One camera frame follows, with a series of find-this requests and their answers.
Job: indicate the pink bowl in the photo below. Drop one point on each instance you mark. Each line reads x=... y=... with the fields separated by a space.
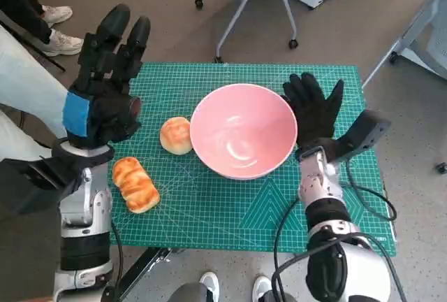
x=244 y=130

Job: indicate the white mesh chair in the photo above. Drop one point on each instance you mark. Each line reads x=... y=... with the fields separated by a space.
x=436 y=36

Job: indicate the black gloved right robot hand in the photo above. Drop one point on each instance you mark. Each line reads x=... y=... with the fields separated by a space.
x=314 y=113

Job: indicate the round toy bread bun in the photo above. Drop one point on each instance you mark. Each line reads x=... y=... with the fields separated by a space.
x=173 y=134

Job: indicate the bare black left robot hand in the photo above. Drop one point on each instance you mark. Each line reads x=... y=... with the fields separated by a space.
x=101 y=106

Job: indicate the black metal table rail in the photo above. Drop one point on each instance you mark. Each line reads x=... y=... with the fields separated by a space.
x=146 y=267

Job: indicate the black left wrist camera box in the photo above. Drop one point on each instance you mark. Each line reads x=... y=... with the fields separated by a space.
x=31 y=183

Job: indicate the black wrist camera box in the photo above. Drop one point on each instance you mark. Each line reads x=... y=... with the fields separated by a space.
x=366 y=130
x=31 y=183

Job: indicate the black stand leg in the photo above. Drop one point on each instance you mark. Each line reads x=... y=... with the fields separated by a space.
x=35 y=48

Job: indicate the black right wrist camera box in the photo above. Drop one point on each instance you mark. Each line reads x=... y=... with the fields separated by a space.
x=366 y=130

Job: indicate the green cutting mat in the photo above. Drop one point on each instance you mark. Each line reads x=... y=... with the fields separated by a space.
x=216 y=211

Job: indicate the long twisted toy bread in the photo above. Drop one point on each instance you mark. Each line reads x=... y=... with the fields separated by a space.
x=134 y=183

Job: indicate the person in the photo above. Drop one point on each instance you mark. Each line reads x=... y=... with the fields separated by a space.
x=28 y=82
x=209 y=284
x=17 y=1

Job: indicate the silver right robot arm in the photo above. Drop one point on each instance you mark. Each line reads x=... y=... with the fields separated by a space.
x=321 y=183

